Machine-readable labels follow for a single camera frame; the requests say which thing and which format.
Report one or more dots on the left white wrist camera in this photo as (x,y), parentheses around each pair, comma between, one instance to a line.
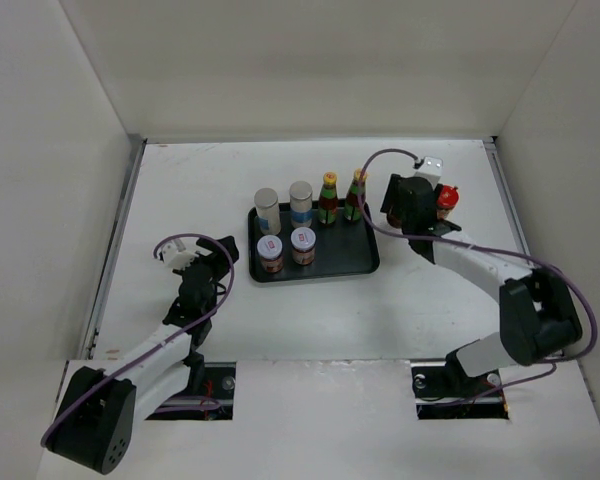
(175,255)

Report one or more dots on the black plastic tray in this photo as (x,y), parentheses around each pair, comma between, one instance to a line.
(342,249)

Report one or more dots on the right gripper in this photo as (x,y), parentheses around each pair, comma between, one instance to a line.
(392,192)

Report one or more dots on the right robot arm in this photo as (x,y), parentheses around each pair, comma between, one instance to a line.
(537,316)

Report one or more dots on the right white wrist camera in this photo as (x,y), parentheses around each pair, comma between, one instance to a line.
(429,168)

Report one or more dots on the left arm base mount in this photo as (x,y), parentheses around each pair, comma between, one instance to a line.
(209,397)

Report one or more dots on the green sauce bottle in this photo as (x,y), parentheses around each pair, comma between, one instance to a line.
(355,197)
(328,199)

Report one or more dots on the red lid jar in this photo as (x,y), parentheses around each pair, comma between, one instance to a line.
(394,219)
(447,200)

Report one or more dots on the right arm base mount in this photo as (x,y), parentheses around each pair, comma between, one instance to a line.
(439,397)

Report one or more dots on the silver lid jar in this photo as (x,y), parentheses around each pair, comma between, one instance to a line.
(267,210)

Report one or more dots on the white lid spice jar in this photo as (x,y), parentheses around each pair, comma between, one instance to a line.
(270,252)
(303,242)

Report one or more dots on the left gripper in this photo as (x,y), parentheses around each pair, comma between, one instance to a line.
(223,262)

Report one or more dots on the blue label jar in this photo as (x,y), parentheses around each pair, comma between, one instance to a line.
(301,200)

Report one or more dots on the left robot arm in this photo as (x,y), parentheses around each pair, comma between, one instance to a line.
(100,407)

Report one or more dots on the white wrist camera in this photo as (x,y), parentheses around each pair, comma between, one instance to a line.
(429,168)
(175,255)

